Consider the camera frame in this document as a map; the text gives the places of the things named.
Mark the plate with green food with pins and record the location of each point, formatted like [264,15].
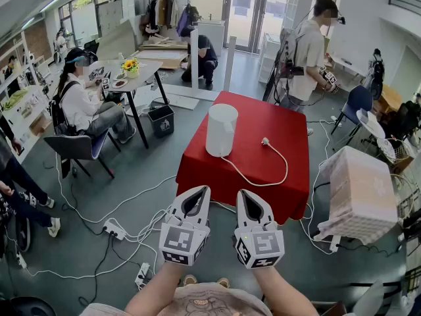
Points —
[120,76]

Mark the black waste bin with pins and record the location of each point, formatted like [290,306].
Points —
[161,123]

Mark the white electric kettle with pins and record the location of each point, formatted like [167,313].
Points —
[220,127]

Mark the blue chair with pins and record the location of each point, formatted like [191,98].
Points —
[356,100]

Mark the person's left tan shoe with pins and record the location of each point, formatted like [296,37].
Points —
[189,280]

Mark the person's beige printed shirt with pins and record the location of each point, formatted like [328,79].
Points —
[204,303]

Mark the wooden cabinet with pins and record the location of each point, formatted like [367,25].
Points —
[391,99]

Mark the table with red cloth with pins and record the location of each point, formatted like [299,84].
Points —
[256,117]

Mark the grey table with black legs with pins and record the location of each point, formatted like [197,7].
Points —
[148,69]

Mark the person's right forearm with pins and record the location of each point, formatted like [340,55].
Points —
[283,295]

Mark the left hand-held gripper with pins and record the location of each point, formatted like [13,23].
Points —
[179,242]

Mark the dark grey chair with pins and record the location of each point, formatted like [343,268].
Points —
[72,145]

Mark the wooden boards pile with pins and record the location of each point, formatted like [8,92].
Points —
[161,56]

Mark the white furniture frame panels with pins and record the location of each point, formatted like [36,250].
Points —
[194,61]

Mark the glass double door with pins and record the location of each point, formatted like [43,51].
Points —
[253,12]

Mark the round white side table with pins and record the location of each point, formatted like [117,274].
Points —
[371,123]

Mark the person's tan shoe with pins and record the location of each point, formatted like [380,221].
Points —
[189,280]
[223,282]

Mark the person's left forearm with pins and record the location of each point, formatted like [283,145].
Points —
[158,288]

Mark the person's right tan shoe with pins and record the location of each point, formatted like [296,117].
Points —
[223,282]

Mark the checked cloth covered box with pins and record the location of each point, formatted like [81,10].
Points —
[358,189]

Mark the plate with red food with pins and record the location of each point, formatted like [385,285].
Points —
[119,83]

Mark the black framed window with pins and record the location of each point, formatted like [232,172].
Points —
[84,15]

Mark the white round disc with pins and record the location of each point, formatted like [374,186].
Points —
[217,154]

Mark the white power strip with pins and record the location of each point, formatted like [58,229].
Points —
[113,229]
[142,275]

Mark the white cabinet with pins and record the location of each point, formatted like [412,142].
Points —
[212,33]

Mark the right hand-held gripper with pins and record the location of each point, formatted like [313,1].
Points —
[263,245]

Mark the tall white shelf unit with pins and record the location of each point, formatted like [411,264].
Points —
[297,8]

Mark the black office chair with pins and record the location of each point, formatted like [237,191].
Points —
[92,47]

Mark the low white shelf unit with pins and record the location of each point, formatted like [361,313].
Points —
[269,58]

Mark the sunflower bouquet in pot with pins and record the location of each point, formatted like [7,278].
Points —
[131,67]

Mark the clothes rack with garments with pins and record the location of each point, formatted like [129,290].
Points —
[162,12]

